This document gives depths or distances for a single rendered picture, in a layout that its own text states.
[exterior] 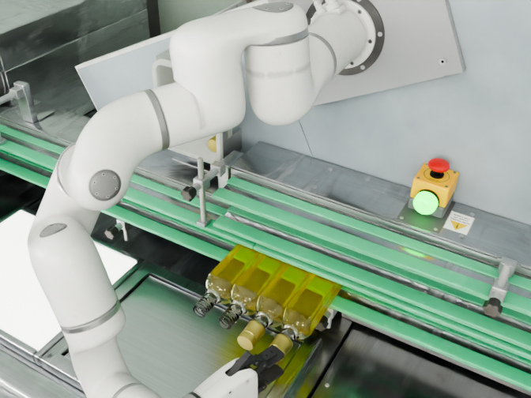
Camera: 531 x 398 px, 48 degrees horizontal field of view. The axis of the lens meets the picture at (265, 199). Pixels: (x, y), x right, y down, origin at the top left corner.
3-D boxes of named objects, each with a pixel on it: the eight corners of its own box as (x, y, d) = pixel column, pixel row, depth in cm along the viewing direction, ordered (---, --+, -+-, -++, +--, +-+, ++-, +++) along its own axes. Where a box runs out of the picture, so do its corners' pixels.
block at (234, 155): (232, 182, 137) (215, 197, 133) (231, 148, 132) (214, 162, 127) (245, 187, 136) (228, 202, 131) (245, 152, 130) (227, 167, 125)
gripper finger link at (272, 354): (256, 377, 99) (285, 357, 103) (256, 365, 97) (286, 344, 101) (244, 366, 101) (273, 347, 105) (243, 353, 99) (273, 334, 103)
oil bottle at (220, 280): (255, 242, 134) (201, 301, 119) (255, 222, 131) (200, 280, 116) (277, 249, 132) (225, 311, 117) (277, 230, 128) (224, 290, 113)
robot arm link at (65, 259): (176, 281, 82) (149, 253, 95) (121, 138, 75) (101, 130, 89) (62, 336, 77) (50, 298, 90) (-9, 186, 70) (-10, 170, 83)
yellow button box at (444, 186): (419, 189, 120) (407, 208, 115) (425, 158, 116) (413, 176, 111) (453, 200, 117) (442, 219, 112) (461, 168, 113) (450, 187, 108)
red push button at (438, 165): (423, 178, 112) (426, 163, 109) (429, 168, 114) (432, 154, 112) (443, 185, 110) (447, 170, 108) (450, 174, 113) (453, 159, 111)
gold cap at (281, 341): (276, 343, 110) (264, 360, 107) (276, 330, 108) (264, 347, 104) (292, 351, 108) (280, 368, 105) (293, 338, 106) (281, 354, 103)
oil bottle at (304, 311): (325, 269, 127) (276, 336, 112) (326, 249, 124) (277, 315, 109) (348, 279, 125) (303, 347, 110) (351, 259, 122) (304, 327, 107)
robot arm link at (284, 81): (284, 91, 101) (239, 129, 89) (279, 13, 94) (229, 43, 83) (337, 96, 97) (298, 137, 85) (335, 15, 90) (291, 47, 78)
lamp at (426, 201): (414, 204, 114) (408, 213, 112) (418, 185, 111) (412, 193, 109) (437, 212, 112) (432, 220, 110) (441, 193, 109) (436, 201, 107)
